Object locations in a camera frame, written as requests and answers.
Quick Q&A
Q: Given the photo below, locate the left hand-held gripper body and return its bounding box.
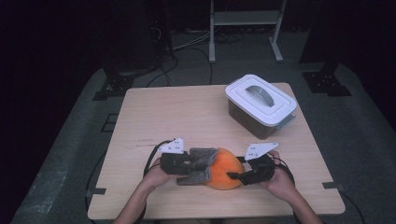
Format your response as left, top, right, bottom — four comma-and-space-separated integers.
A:
157, 137, 191, 175

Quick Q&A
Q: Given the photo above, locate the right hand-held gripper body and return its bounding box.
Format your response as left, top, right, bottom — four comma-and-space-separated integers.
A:
244, 142, 279, 185

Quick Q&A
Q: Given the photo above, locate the orange fruit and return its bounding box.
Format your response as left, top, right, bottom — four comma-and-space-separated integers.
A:
204, 147, 247, 190

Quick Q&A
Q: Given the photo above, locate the smoky transparent storage box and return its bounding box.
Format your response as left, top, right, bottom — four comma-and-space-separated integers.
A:
228, 99, 296, 140

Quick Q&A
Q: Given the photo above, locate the white-lidded plastic container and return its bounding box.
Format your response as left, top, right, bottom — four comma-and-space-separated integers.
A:
224, 74, 298, 128

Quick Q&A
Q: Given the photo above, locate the person's right hand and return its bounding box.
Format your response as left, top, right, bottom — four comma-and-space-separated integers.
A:
260, 150, 297, 199

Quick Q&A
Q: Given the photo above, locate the person's left hand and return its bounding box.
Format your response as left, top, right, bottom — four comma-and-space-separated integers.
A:
141, 158, 180, 190

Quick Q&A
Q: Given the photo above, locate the black tape strip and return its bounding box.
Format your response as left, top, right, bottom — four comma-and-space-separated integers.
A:
85, 187, 107, 198
321, 181, 346, 191

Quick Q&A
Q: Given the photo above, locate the black stand base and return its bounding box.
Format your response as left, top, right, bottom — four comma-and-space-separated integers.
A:
302, 62, 353, 97
92, 66, 157, 102

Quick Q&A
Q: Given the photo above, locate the white metal stand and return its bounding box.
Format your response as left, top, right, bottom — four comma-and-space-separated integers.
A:
208, 0, 288, 64

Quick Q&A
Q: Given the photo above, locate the left hand-held gripper cable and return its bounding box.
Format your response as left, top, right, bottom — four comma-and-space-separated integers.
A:
136, 139, 174, 224

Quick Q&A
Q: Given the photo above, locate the hand-held gripper cable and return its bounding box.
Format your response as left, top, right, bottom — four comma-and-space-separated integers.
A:
274, 157, 303, 224
136, 139, 174, 224

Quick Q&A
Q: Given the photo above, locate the right hand-held gripper cable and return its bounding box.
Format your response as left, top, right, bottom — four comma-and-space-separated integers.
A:
274, 157, 303, 224

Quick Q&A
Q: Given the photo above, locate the black floor cable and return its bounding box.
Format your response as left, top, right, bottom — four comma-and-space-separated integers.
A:
172, 46, 214, 87
146, 55, 179, 88

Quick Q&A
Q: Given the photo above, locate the black cable under table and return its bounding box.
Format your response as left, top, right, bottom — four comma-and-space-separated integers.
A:
339, 189, 367, 224
84, 152, 106, 224

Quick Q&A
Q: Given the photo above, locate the grey floor cable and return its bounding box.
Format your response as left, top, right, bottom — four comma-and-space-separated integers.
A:
172, 31, 211, 50

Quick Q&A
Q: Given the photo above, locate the black cable bundle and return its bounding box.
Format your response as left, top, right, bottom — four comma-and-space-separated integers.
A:
214, 31, 247, 45

